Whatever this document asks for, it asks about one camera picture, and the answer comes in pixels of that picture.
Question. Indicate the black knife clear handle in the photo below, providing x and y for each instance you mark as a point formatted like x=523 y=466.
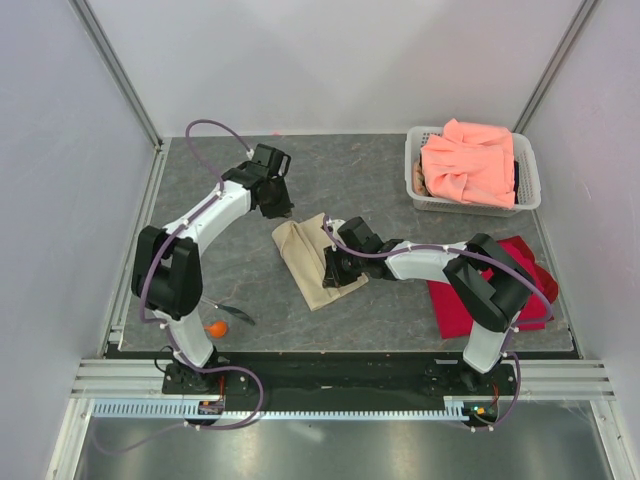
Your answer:
x=235 y=312

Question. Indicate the white slotted cable duct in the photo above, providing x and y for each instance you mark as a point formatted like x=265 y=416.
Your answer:
x=198 y=410

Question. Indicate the white plastic basket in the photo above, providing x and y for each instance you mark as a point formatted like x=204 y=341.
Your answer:
x=529 y=194

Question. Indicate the beige cloth napkin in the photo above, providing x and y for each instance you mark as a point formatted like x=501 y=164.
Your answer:
x=301 y=246

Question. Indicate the salmon pink cloth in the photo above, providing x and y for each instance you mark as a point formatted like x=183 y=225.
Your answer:
x=470 y=163

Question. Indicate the patterned cloth in basket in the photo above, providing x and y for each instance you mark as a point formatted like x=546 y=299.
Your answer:
x=418 y=180

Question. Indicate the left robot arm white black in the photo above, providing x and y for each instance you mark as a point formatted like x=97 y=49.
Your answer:
x=167 y=273

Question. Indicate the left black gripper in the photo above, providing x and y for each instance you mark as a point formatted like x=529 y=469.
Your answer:
x=283 y=210

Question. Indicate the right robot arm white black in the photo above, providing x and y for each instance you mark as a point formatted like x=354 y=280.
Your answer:
x=490 y=284

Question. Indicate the orange plastic spoon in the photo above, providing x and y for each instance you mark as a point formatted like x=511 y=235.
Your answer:
x=217 y=330

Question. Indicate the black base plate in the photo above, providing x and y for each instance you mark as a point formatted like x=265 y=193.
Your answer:
x=342 y=382

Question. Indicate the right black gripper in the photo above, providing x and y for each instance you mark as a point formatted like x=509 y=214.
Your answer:
x=334 y=277

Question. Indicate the dark cloth in basket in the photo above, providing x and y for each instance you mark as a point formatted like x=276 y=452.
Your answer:
x=516 y=179

